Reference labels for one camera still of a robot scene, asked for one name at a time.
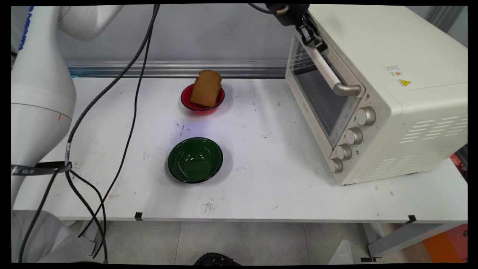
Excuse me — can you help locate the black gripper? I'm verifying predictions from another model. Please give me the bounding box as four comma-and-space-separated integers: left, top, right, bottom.
266, 4, 329, 53

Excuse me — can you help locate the oven glass door with handle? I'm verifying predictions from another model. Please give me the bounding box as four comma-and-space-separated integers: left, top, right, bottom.
286, 28, 366, 151

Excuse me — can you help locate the brown bread slice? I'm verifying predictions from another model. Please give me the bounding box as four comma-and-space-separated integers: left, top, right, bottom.
190, 70, 223, 108

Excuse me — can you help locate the cream toaster oven body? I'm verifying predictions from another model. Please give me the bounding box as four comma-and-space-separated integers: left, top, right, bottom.
286, 4, 468, 186

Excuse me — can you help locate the red bowl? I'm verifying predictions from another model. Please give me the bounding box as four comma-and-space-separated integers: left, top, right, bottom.
181, 84, 226, 115

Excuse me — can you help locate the dark green bowl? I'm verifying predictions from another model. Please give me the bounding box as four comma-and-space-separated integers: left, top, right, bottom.
168, 137, 224, 184

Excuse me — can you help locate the red patterned object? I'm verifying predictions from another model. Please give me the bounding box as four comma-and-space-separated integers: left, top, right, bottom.
450, 152, 468, 176

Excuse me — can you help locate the grey metal table leg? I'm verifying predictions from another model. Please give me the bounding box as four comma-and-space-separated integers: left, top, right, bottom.
77, 220, 101, 256
364, 223, 448, 258

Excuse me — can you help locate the black round floor object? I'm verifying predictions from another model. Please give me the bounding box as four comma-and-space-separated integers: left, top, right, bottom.
193, 253, 241, 266

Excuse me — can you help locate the orange box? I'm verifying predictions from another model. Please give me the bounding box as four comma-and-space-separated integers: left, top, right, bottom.
422, 223, 468, 263

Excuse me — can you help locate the grey plastic cover sheet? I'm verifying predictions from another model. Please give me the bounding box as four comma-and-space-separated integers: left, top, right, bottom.
11, 209, 96, 263

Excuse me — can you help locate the grey aluminium post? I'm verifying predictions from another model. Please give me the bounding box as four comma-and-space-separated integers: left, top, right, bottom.
428, 6, 466, 33

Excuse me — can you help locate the aluminium rail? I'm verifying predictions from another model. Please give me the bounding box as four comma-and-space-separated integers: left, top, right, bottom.
65, 60, 288, 79

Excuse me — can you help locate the thin black cable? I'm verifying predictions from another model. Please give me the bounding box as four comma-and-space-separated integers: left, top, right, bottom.
78, 4, 159, 238

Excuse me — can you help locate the black velcro strap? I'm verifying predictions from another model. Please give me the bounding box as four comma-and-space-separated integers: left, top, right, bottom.
11, 161, 72, 176

